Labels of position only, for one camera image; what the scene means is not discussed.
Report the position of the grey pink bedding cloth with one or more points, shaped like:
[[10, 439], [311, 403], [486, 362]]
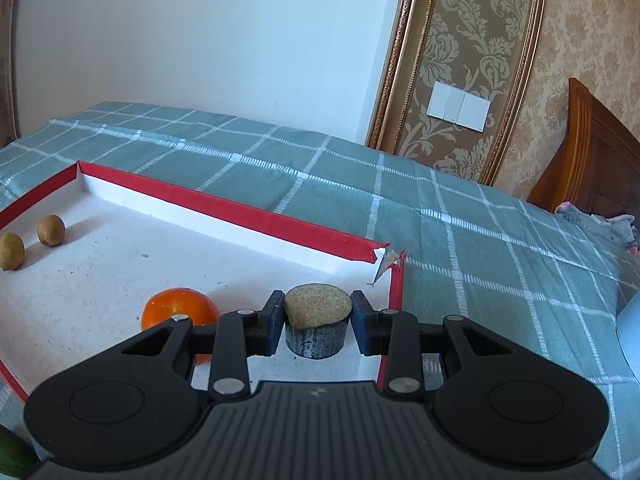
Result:
[[600, 225]]

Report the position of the wooden headboard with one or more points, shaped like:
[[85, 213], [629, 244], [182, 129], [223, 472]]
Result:
[[600, 160]]

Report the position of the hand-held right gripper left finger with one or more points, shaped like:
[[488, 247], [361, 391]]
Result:
[[277, 320]]

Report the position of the white electric kettle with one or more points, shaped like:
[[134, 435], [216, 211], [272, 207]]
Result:
[[632, 335]]

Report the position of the orange tangerine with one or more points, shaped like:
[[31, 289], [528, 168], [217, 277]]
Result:
[[175, 307]]

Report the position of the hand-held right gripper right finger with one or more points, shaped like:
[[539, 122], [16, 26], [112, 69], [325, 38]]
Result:
[[360, 320]]

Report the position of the gold wall moulding frame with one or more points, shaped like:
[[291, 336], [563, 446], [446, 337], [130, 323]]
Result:
[[390, 85]]

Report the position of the white wall switch plate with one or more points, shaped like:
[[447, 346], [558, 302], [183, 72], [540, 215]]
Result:
[[445, 101], [475, 111]]

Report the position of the green checked bedsheet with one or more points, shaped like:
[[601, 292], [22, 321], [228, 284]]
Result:
[[500, 285]]

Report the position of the patterned curtain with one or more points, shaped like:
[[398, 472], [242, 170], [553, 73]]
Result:
[[7, 60]]

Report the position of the red cardboard box lid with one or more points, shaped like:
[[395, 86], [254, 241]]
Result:
[[100, 285]]

